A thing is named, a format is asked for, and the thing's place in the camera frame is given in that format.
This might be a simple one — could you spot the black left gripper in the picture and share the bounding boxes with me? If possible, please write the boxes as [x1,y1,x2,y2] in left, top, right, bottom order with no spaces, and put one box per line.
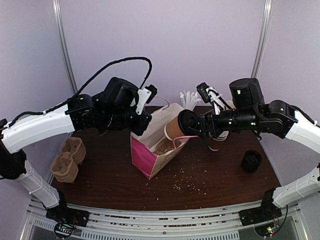
[101,107,152,136]

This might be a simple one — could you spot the stack of brown paper cups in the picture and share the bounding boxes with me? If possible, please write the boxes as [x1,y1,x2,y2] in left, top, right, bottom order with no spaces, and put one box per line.
[208,131,229,152]

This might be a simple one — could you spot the single pulp cup carrier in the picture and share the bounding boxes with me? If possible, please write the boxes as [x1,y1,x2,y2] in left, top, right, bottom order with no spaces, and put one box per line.
[151,138,174,155]

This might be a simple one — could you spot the white pink paper bag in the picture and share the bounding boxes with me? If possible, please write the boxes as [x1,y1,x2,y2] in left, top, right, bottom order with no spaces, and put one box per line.
[130,96,200,180]

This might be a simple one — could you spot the stack of black cup lids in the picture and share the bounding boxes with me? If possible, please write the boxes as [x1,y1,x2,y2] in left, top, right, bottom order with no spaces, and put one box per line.
[241,150,262,173]

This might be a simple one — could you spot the stack of pulp cup carriers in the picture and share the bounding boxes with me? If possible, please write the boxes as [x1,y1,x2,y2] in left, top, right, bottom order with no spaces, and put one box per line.
[50,137,87,184]

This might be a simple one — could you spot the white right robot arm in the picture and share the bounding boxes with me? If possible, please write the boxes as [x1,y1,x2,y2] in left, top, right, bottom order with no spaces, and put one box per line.
[181,78,320,221]

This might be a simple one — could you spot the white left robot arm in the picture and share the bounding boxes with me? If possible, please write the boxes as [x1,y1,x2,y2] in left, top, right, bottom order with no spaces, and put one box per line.
[0,77,157,222]

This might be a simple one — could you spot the glass jar of straws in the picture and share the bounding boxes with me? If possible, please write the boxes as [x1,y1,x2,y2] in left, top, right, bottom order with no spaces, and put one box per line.
[179,90,202,111]

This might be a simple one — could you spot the white ceramic mug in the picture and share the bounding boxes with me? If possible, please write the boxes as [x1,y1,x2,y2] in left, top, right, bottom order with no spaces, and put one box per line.
[226,100,236,109]

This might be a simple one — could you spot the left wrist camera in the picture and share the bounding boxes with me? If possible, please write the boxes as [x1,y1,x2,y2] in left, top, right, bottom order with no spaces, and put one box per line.
[135,84,158,115]

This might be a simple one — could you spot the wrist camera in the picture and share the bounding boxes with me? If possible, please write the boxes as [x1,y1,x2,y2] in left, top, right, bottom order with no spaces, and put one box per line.
[135,84,158,115]
[196,82,232,115]

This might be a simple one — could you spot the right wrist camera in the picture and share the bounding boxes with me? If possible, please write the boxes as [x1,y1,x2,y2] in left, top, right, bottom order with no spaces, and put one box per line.
[196,82,232,115]

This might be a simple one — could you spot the aluminium frame post left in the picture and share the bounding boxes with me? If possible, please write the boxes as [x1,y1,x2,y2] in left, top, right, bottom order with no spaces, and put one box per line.
[52,0,78,94]

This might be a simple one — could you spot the aluminium frame post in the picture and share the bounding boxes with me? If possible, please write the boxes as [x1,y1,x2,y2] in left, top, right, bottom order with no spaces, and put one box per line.
[52,0,78,94]
[251,0,274,78]

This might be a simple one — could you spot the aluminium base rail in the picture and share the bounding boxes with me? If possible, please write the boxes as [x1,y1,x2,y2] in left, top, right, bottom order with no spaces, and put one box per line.
[24,202,301,240]

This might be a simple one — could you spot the aluminium frame post right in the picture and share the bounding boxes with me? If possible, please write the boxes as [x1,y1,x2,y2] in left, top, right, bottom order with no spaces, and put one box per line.
[251,0,274,78]

